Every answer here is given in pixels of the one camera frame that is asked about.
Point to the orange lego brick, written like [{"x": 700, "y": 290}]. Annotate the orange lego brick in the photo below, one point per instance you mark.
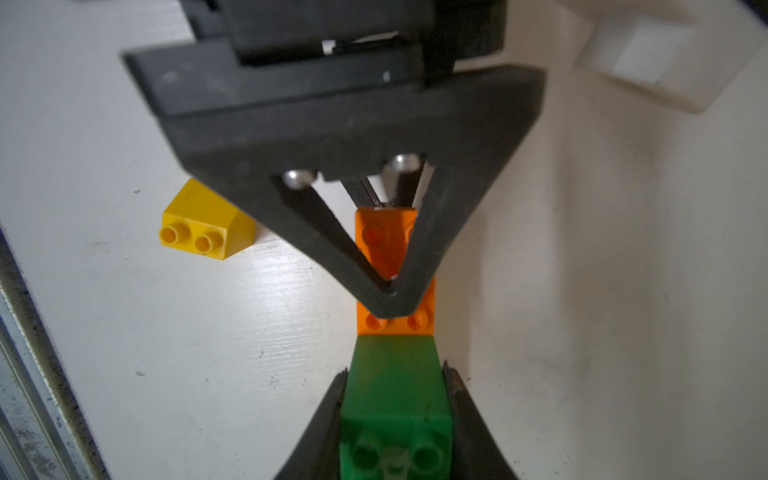
[{"x": 383, "y": 235}]

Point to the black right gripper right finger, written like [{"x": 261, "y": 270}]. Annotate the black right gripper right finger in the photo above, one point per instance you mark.
[{"x": 475, "y": 454}]

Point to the yellow lego brick centre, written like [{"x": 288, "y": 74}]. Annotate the yellow lego brick centre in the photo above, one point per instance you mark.
[{"x": 201, "y": 222}]

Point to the green lego brick square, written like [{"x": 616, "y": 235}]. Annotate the green lego brick square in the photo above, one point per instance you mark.
[{"x": 396, "y": 421}]

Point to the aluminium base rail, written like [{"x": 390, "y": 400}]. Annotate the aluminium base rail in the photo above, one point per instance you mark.
[{"x": 44, "y": 433}]

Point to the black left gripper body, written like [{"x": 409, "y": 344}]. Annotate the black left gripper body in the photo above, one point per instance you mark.
[{"x": 246, "y": 53}]

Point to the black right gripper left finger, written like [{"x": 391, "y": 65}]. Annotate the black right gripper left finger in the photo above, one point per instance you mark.
[{"x": 316, "y": 455}]

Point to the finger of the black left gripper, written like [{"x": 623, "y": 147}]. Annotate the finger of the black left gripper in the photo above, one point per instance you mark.
[{"x": 466, "y": 127}]

